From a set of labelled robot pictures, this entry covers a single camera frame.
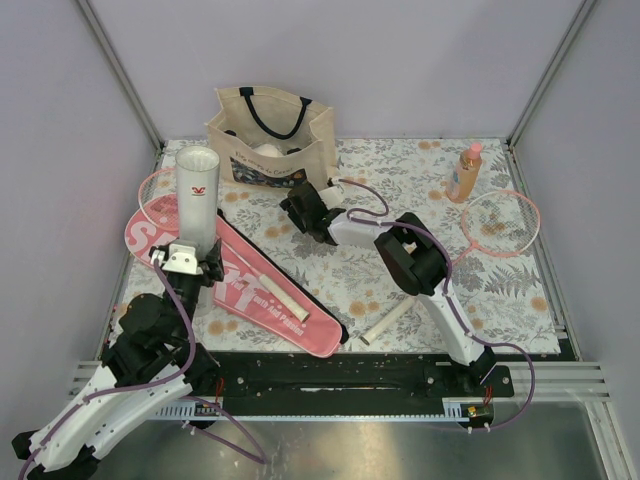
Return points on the left pink badminton racket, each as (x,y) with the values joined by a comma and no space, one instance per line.
(157,198)

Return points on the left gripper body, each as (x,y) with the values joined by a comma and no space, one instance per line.
(188,292)

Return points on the peach lotion bottle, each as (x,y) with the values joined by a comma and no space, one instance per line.
(465,173)

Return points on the beige canvas tote bag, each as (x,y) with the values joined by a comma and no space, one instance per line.
(270,138)

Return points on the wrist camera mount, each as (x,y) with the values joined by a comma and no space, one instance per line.
(176,257)
(332,197)

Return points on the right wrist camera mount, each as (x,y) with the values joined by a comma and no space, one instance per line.
(332,197)

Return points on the pink racket cover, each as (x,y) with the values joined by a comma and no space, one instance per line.
(245,316)

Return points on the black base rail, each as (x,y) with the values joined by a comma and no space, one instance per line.
(346,385)

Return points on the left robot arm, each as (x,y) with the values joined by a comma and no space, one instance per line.
(155,361)

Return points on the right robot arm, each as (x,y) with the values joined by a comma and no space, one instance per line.
(416,261)

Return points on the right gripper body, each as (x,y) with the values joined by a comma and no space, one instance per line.
(302,225)

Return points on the white item inside bag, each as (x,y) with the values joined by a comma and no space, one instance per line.
(268,150)

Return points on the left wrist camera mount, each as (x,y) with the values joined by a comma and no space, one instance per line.
(176,257)

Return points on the right pink badminton racket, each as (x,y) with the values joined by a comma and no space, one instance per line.
(489,239)

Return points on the white shuttlecock tube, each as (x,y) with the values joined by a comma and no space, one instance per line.
(197,180)

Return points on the pink badminton racket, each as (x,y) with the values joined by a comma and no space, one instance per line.
(489,239)
(157,198)

